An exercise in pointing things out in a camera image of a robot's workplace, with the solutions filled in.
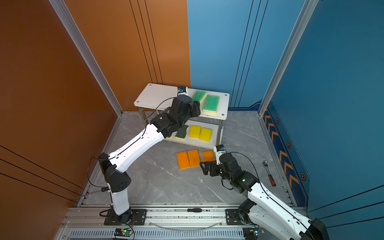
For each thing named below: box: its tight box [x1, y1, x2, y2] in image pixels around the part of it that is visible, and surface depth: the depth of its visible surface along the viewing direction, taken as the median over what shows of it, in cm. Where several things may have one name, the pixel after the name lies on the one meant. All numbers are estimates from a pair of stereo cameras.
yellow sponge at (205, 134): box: [199, 128, 213, 142], surface depth 98 cm
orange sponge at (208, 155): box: [202, 150, 216, 162], surface depth 98 cm
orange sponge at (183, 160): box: [176, 151, 191, 170], surface depth 93 cm
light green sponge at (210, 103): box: [202, 94, 220, 114], surface depth 76 cm
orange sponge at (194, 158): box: [187, 149, 201, 167], surface depth 96 cm
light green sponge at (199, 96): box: [192, 90, 208, 104], surface depth 77 cm
